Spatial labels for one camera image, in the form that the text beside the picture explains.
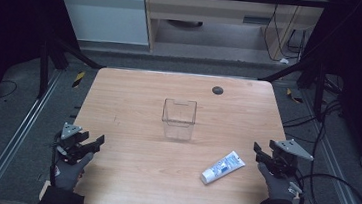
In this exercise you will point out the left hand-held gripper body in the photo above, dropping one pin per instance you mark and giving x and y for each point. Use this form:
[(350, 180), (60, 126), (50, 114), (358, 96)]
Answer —
[(68, 144)]

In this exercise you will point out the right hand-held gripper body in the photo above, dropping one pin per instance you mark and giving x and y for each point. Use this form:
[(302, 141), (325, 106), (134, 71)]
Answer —
[(285, 164)]

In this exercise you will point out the person's right hand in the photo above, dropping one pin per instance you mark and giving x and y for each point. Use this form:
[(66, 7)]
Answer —
[(279, 188)]

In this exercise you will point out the person's left hand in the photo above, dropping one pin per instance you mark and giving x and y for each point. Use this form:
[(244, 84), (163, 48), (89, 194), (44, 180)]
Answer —
[(67, 174)]

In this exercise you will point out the white and blue tube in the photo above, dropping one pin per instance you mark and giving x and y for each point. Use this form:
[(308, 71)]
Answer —
[(223, 168)]

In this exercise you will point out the yellow and black tape strip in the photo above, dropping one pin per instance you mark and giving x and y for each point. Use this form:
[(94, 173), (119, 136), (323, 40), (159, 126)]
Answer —
[(293, 96), (78, 79)]

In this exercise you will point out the black metal stand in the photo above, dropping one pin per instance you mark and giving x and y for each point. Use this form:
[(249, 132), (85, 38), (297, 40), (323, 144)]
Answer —
[(319, 91), (44, 68)]

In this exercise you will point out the dark round table grommet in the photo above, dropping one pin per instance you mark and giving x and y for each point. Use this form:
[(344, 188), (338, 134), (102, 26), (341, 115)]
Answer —
[(217, 90)]

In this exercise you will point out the small white plug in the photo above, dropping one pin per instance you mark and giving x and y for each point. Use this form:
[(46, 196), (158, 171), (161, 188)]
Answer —
[(283, 61)]

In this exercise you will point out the clear plastic container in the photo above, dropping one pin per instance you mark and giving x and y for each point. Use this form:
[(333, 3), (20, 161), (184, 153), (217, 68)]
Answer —
[(177, 128)]

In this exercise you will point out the white cabinet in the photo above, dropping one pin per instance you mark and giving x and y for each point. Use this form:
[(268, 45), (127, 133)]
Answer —
[(103, 17)]

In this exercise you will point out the light wooden cabinet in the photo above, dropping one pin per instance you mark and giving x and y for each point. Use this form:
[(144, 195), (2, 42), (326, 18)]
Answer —
[(211, 14)]

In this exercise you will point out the aluminium floor rail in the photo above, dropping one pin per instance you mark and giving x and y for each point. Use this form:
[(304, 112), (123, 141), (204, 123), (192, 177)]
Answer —
[(14, 139), (336, 170)]

